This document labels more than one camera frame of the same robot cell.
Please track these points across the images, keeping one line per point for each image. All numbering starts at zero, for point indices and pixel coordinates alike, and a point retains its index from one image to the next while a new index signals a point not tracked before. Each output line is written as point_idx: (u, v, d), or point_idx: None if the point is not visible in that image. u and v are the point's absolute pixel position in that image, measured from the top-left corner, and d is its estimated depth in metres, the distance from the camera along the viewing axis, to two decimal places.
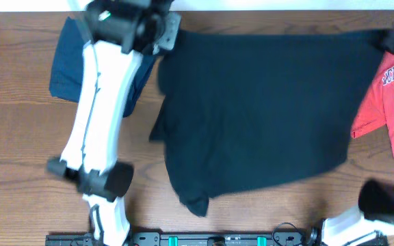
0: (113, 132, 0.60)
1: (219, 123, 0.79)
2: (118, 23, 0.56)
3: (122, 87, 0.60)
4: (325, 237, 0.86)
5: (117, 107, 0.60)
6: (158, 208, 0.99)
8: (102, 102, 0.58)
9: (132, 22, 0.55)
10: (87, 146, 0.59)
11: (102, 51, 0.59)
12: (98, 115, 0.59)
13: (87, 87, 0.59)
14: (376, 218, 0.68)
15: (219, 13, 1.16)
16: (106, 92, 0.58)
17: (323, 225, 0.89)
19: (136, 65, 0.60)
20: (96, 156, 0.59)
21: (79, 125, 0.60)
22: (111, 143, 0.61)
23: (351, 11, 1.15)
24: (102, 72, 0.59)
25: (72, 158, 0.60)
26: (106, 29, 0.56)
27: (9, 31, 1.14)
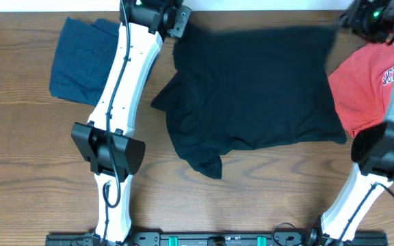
0: (135, 98, 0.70)
1: (220, 100, 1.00)
2: (147, 10, 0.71)
3: (148, 60, 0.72)
4: (325, 227, 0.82)
5: (141, 77, 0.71)
6: (158, 207, 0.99)
8: (131, 70, 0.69)
9: (159, 11, 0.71)
10: (115, 110, 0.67)
11: (135, 30, 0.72)
12: (126, 81, 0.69)
13: (120, 58, 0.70)
14: (370, 165, 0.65)
15: (219, 14, 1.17)
16: (135, 62, 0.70)
17: (322, 219, 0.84)
19: (160, 45, 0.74)
20: (122, 117, 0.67)
21: (108, 91, 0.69)
22: (134, 108, 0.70)
23: None
24: (133, 46, 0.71)
25: (99, 119, 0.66)
26: (139, 12, 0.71)
27: (9, 31, 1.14)
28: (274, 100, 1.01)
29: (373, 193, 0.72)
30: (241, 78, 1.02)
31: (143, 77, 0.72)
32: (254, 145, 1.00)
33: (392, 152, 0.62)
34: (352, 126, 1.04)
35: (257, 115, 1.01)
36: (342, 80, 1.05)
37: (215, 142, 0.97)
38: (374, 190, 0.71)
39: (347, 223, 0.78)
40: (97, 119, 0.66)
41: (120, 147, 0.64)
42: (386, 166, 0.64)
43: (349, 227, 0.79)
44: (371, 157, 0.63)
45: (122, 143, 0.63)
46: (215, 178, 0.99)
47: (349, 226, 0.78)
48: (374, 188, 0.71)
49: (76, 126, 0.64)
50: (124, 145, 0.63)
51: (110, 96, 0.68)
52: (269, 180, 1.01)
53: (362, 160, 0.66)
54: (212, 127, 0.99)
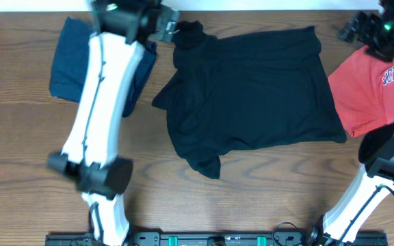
0: (113, 121, 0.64)
1: (220, 100, 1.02)
2: (122, 14, 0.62)
3: (126, 76, 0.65)
4: (327, 226, 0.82)
5: (120, 98, 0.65)
6: (158, 208, 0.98)
8: (107, 91, 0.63)
9: (136, 15, 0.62)
10: (90, 137, 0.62)
11: (107, 42, 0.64)
12: (101, 104, 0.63)
13: (92, 77, 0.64)
14: (376, 167, 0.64)
15: (219, 12, 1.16)
16: (110, 82, 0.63)
17: (323, 220, 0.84)
19: (138, 56, 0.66)
20: (98, 146, 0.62)
21: (81, 116, 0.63)
22: (112, 132, 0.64)
23: (351, 11, 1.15)
24: (107, 61, 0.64)
25: (76, 148, 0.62)
26: (113, 19, 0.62)
27: (9, 31, 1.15)
28: (273, 101, 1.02)
29: (378, 195, 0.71)
30: (240, 78, 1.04)
31: (122, 97, 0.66)
32: (254, 145, 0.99)
33: None
34: (353, 126, 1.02)
35: (256, 115, 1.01)
36: (341, 80, 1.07)
37: (215, 141, 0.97)
38: (379, 192, 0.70)
39: (349, 223, 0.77)
40: (72, 149, 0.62)
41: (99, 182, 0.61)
42: (391, 168, 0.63)
43: (351, 227, 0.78)
44: (379, 158, 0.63)
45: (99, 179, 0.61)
46: (215, 177, 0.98)
47: (351, 227, 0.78)
48: (379, 190, 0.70)
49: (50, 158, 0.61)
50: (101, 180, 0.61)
51: (84, 124, 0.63)
52: (269, 180, 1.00)
53: (369, 160, 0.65)
54: (211, 127, 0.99)
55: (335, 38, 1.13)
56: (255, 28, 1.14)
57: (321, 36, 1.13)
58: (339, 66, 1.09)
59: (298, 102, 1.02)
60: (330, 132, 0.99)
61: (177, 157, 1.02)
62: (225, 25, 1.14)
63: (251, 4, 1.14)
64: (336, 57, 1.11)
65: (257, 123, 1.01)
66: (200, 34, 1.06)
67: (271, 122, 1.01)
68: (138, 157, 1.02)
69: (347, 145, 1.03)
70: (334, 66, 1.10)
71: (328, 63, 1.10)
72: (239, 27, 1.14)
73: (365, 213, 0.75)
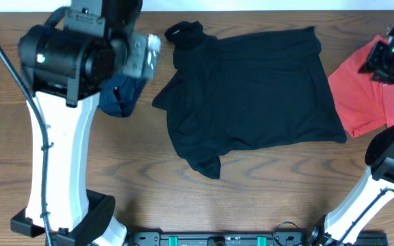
0: (71, 184, 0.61)
1: (219, 100, 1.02)
2: (59, 61, 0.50)
3: (77, 136, 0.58)
4: (328, 226, 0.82)
5: (74, 158, 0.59)
6: (158, 208, 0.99)
8: (56, 158, 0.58)
9: (74, 61, 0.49)
10: (51, 206, 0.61)
11: (46, 102, 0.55)
12: (54, 168, 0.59)
13: (38, 145, 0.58)
14: (383, 170, 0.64)
15: (219, 13, 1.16)
16: (57, 152, 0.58)
17: (325, 221, 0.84)
19: (89, 109, 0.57)
20: (59, 212, 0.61)
21: (37, 182, 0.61)
22: (74, 193, 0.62)
23: (351, 11, 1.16)
24: (50, 126, 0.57)
25: (37, 217, 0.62)
26: (48, 69, 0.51)
27: (9, 31, 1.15)
28: (273, 101, 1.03)
29: (382, 198, 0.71)
30: (241, 78, 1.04)
31: (74, 158, 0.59)
32: (254, 145, 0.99)
33: None
34: (353, 126, 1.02)
35: (256, 116, 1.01)
36: (341, 80, 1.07)
37: (215, 141, 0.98)
38: (384, 195, 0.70)
39: (351, 225, 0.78)
40: (33, 216, 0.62)
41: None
42: None
43: (353, 229, 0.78)
44: (388, 159, 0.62)
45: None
46: (215, 178, 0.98)
47: (353, 229, 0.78)
48: (383, 194, 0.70)
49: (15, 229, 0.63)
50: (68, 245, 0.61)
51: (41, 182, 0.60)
52: (269, 180, 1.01)
53: (374, 163, 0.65)
54: (212, 128, 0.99)
55: (335, 38, 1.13)
56: (255, 28, 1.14)
57: (321, 36, 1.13)
58: (339, 66, 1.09)
59: (297, 103, 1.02)
60: (330, 132, 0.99)
61: (177, 157, 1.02)
62: (225, 26, 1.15)
63: (250, 5, 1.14)
64: (336, 57, 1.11)
65: (257, 123, 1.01)
66: (200, 34, 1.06)
67: (271, 124, 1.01)
68: (138, 158, 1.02)
69: (347, 145, 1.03)
70: (334, 66, 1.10)
71: (329, 63, 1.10)
72: (239, 28, 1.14)
73: (367, 215, 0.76)
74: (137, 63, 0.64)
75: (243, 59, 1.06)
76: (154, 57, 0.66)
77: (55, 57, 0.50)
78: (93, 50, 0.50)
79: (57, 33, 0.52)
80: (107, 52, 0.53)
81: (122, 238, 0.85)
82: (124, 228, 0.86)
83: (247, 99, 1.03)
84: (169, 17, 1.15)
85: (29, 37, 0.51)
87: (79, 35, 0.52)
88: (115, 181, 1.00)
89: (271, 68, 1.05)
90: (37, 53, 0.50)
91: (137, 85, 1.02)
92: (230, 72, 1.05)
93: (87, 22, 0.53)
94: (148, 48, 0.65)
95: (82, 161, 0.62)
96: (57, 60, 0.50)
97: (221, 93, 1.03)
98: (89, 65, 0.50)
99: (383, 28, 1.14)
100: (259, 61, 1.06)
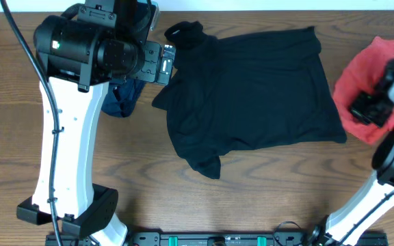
0: (80, 169, 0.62)
1: (219, 99, 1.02)
2: (73, 48, 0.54)
3: (87, 122, 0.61)
4: (330, 226, 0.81)
5: (83, 144, 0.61)
6: (158, 208, 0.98)
8: (66, 143, 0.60)
9: (89, 47, 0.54)
10: (58, 191, 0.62)
11: (58, 88, 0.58)
12: (64, 152, 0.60)
13: (49, 129, 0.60)
14: (390, 173, 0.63)
15: (219, 12, 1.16)
16: (68, 134, 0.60)
17: (327, 222, 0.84)
19: (99, 96, 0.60)
20: (66, 198, 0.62)
21: (45, 169, 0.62)
22: (81, 180, 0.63)
23: (351, 11, 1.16)
24: (62, 110, 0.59)
25: (43, 203, 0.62)
26: (63, 56, 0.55)
27: (9, 31, 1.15)
28: (272, 100, 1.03)
29: (385, 203, 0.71)
30: (240, 78, 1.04)
31: (83, 143, 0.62)
32: (254, 145, 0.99)
33: None
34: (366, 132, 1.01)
35: (256, 116, 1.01)
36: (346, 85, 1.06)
37: (215, 141, 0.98)
38: (388, 200, 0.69)
39: (353, 227, 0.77)
40: (40, 201, 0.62)
41: (74, 233, 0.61)
42: None
43: (354, 231, 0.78)
44: None
45: (74, 231, 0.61)
46: (215, 178, 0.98)
47: (354, 231, 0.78)
48: (388, 199, 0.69)
49: (21, 215, 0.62)
50: (76, 230, 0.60)
51: (49, 167, 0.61)
52: (269, 180, 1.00)
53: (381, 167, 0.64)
54: (211, 127, 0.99)
55: (335, 38, 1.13)
56: (255, 28, 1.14)
57: (321, 36, 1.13)
58: (343, 74, 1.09)
59: (297, 103, 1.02)
60: (330, 132, 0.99)
61: (177, 157, 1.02)
62: (225, 25, 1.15)
63: (251, 5, 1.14)
64: (336, 57, 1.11)
65: (256, 123, 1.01)
66: (199, 33, 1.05)
67: (271, 123, 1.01)
68: (138, 158, 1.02)
69: (347, 145, 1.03)
70: (334, 66, 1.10)
71: (329, 63, 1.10)
72: (239, 28, 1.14)
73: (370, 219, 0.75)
74: (152, 69, 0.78)
75: (241, 57, 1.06)
76: (169, 64, 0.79)
77: (70, 44, 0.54)
78: (104, 41, 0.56)
79: (72, 22, 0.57)
80: (117, 43, 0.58)
81: (122, 238, 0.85)
82: (125, 227, 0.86)
83: (247, 99, 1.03)
84: (169, 17, 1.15)
85: (44, 24, 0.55)
87: (92, 25, 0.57)
88: (115, 181, 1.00)
89: (268, 67, 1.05)
90: (53, 40, 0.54)
91: (137, 85, 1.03)
92: (228, 71, 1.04)
93: (100, 16, 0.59)
94: (163, 57, 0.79)
95: (90, 149, 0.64)
96: (71, 46, 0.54)
97: (221, 92, 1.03)
98: (102, 52, 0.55)
99: (383, 28, 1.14)
100: (258, 61, 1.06)
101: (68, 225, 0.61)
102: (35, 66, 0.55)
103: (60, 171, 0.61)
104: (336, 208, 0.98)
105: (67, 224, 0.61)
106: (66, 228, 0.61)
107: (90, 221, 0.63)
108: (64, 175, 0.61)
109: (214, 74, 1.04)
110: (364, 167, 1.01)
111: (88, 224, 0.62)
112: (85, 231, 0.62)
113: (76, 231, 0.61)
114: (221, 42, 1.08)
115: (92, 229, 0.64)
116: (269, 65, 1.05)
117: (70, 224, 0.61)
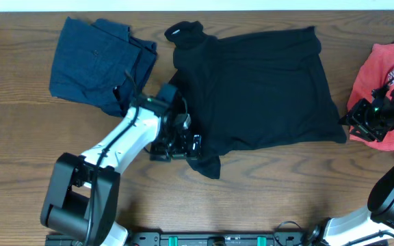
0: (129, 155, 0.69)
1: (219, 99, 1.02)
2: (154, 106, 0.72)
3: (149, 132, 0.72)
4: (327, 235, 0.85)
5: (137, 145, 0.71)
6: (158, 208, 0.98)
8: (134, 134, 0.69)
9: (163, 112, 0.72)
10: (111, 153, 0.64)
11: (143, 113, 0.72)
12: (128, 137, 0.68)
13: (125, 122, 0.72)
14: (386, 216, 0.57)
15: (219, 12, 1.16)
16: (138, 129, 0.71)
17: (329, 223, 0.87)
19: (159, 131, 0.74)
20: (115, 160, 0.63)
21: (107, 139, 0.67)
22: (125, 160, 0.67)
23: (351, 11, 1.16)
24: (140, 118, 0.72)
25: (92, 156, 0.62)
26: (148, 109, 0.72)
27: (9, 31, 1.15)
28: (271, 99, 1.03)
29: (378, 236, 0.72)
30: (241, 79, 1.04)
31: (141, 143, 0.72)
32: (254, 145, 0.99)
33: None
34: (388, 142, 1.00)
35: (256, 116, 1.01)
36: (356, 98, 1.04)
37: (215, 141, 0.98)
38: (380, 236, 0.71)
39: (347, 244, 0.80)
40: (90, 154, 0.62)
41: (102, 193, 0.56)
42: None
43: None
44: None
45: (103, 189, 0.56)
46: (215, 178, 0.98)
47: None
48: (381, 234, 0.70)
49: (59, 165, 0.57)
50: (109, 183, 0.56)
51: (111, 139, 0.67)
52: (269, 180, 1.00)
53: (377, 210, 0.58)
54: (212, 127, 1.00)
55: (336, 38, 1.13)
56: (255, 28, 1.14)
57: (321, 37, 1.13)
58: (353, 90, 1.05)
59: (297, 103, 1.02)
60: (330, 132, 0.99)
61: None
62: (225, 25, 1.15)
63: (251, 5, 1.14)
64: (337, 56, 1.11)
65: (256, 122, 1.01)
66: (200, 33, 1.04)
67: (271, 123, 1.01)
68: (138, 158, 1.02)
69: (346, 144, 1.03)
70: (334, 66, 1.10)
71: (329, 63, 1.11)
72: (239, 27, 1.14)
73: (364, 241, 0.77)
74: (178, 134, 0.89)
75: (238, 56, 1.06)
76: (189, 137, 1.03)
77: (157, 101, 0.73)
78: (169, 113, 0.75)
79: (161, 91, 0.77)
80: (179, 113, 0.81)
81: (122, 241, 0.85)
82: (124, 231, 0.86)
83: (249, 99, 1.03)
84: (169, 17, 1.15)
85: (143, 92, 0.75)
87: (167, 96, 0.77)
88: None
89: (267, 66, 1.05)
90: (146, 98, 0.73)
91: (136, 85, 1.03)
92: (228, 71, 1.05)
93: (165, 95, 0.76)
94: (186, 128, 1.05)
95: (135, 152, 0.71)
96: (154, 104, 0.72)
97: (221, 91, 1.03)
98: (166, 117, 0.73)
99: (383, 28, 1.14)
100: (257, 60, 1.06)
101: (104, 174, 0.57)
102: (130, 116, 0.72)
103: (121, 141, 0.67)
104: (337, 208, 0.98)
105: (105, 172, 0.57)
106: (97, 183, 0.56)
107: (113, 194, 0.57)
108: (126, 145, 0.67)
109: (214, 74, 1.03)
110: (365, 167, 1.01)
111: (112, 194, 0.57)
112: (108, 196, 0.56)
113: (107, 188, 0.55)
114: (220, 42, 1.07)
115: (108, 206, 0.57)
116: (269, 64, 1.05)
117: (107, 173, 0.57)
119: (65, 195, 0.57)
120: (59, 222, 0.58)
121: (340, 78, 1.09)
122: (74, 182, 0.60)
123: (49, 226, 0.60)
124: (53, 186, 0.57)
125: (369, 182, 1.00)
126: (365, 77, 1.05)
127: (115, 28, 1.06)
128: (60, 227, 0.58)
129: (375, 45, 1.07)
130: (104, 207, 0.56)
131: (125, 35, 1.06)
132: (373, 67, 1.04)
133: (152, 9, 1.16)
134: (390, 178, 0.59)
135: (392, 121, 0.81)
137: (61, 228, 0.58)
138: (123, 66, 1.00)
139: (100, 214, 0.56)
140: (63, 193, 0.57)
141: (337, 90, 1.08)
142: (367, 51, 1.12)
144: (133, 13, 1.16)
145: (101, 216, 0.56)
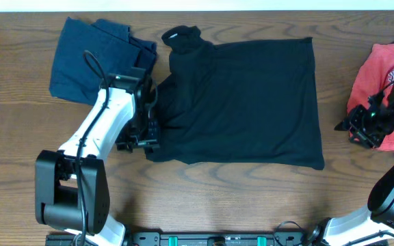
0: (109, 137, 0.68)
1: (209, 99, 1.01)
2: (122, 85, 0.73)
3: (124, 111, 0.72)
4: (327, 235, 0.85)
5: (115, 123, 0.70)
6: (157, 208, 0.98)
8: (108, 115, 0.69)
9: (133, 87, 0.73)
10: (89, 140, 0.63)
11: (115, 93, 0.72)
12: (103, 119, 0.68)
13: (98, 106, 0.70)
14: (386, 216, 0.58)
15: (219, 12, 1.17)
16: (111, 111, 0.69)
17: (328, 223, 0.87)
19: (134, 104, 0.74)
20: (94, 147, 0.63)
21: (83, 126, 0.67)
22: (106, 143, 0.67)
23: (351, 11, 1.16)
24: (112, 99, 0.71)
25: (70, 149, 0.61)
26: (117, 88, 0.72)
27: (9, 31, 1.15)
28: (263, 101, 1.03)
29: (377, 236, 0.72)
30: (235, 81, 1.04)
31: (119, 126, 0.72)
32: (241, 149, 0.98)
33: None
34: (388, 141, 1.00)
35: (244, 118, 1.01)
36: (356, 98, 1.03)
37: (200, 143, 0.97)
38: (380, 236, 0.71)
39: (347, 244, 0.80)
40: (68, 147, 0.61)
41: (89, 182, 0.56)
42: None
43: None
44: None
45: (89, 177, 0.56)
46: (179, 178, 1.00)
47: None
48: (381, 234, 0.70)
49: (40, 164, 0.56)
50: (94, 171, 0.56)
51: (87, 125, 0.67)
52: (269, 180, 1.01)
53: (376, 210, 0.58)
54: (198, 129, 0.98)
55: (336, 38, 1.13)
56: (255, 28, 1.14)
57: (321, 37, 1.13)
58: (353, 89, 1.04)
59: (286, 117, 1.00)
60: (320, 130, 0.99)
61: None
62: (226, 25, 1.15)
63: (252, 5, 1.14)
64: (337, 57, 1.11)
65: (245, 125, 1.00)
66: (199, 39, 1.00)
67: (260, 126, 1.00)
68: (138, 158, 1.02)
69: (346, 145, 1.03)
70: (334, 66, 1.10)
71: (329, 64, 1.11)
72: (239, 28, 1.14)
73: (364, 241, 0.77)
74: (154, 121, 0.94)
75: (235, 59, 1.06)
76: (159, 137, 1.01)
77: (125, 78, 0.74)
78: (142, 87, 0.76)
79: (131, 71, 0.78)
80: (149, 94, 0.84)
81: (122, 236, 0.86)
82: (122, 227, 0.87)
83: (232, 111, 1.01)
84: (169, 17, 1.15)
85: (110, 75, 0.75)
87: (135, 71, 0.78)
88: (113, 181, 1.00)
89: (263, 69, 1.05)
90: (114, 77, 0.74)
91: None
92: (223, 73, 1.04)
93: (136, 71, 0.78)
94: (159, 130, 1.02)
95: (115, 133, 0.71)
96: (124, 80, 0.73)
97: (213, 93, 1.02)
98: (139, 93, 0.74)
99: (383, 28, 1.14)
100: (254, 61, 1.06)
101: (87, 163, 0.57)
102: (100, 101, 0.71)
103: (97, 127, 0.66)
104: (336, 208, 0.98)
105: (89, 161, 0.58)
106: (82, 172, 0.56)
107: (101, 180, 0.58)
108: (102, 130, 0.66)
109: (204, 80, 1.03)
110: (364, 167, 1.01)
111: (100, 181, 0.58)
112: (96, 182, 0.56)
113: (93, 175, 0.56)
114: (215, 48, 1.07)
115: (98, 193, 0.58)
116: (265, 66, 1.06)
117: (90, 161, 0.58)
119: (53, 189, 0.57)
120: (54, 216, 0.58)
121: (340, 79, 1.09)
122: (59, 176, 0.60)
123: (46, 223, 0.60)
124: (40, 184, 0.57)
125: (369, 182, 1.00)
126: (366, 76, 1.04)
127: (115, 29, 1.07)
128: (57, 222, 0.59)
129: (375, 46, 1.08)
130: (95, 193, 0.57)
131: (125, 36, 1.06)
132: (374, 67, 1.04)
133: (152, 10, 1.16)
134: (390, 175, 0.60)
135: (388, 125, 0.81)
137: (58, 223, 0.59)
138: (123, 65, 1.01)
139: (92, 200, 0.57)
140: (52, 188, 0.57)
141: (336, 90, 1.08)
142: (367, 52, 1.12)
144: (133, 13, 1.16)
145: (94, 201, 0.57)
